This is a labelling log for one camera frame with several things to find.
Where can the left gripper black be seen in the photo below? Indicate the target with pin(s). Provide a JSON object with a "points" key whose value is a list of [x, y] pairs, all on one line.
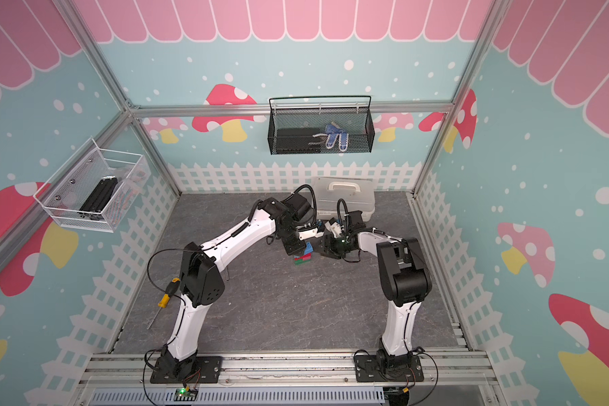
{"points": [[293, 249]]}

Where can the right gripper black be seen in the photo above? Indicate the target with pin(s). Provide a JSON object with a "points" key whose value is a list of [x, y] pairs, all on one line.
{"points": [[328, 245]]}

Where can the large blue lego brick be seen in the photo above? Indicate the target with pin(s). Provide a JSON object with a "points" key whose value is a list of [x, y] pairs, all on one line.
{"points": [[308, 250]]}

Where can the red lego brick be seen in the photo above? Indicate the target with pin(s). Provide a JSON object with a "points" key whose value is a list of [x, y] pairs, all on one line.
{"points": [[304, 258]]}

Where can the green lego brick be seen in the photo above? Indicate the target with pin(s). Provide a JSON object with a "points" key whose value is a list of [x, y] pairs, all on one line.
{"points": [[301, 262]]}

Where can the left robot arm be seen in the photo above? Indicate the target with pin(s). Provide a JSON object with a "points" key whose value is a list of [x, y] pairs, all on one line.
{"points": [[200, 282]]}

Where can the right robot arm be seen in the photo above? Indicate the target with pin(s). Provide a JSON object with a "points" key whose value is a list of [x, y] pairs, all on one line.
{"points": [[405, 282]]}

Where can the white plastic storage box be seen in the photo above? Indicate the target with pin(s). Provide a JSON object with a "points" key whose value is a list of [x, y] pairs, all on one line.
{"points": [[358, 194]]}

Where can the black box in black basket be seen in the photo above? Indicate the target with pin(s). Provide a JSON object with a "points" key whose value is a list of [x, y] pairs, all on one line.
{"points": [[296, 141]]}

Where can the blue white item in basket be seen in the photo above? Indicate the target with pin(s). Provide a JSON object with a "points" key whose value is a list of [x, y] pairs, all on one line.
{"points": [[334, 137]]}

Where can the yellow black screwdriver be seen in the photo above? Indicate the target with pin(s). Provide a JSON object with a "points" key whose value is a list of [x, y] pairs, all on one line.
{"points": [[169, 292]]}

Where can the green lit circuit board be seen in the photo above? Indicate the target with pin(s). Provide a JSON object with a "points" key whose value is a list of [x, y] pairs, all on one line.
{"points": [[186, 394]]}

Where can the black device in white basket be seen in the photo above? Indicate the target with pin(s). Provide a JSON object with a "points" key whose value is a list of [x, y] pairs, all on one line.
{"points": [[98, 199]]}

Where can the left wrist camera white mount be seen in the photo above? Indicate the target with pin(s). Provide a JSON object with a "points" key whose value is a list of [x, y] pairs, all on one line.
{"points": [[308, 233]]}

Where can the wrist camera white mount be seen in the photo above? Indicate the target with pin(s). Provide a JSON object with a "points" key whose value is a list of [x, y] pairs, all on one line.
{"points": [[308, 233], [334, 227]]}

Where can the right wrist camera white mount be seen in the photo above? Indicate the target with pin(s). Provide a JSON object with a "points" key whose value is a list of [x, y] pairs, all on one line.
{"points": [[334, 227]]}

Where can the black wire mesh basket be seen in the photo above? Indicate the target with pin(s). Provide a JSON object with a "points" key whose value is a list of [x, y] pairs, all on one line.
{"points": [[352, 113]]}

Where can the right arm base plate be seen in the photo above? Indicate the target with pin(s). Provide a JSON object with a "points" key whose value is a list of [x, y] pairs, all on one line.
{"points": [[386, 368]]}

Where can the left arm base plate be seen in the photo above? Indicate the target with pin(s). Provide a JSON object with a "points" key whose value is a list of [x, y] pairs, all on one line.
{"points": [[203, 369]]}

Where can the aluminium front rail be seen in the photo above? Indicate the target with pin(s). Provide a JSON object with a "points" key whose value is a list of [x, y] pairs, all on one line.
{"points": [[440, 366]]}

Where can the white wire mesh basket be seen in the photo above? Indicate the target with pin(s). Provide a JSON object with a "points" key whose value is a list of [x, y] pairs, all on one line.
{"points": [[62, 196]]}

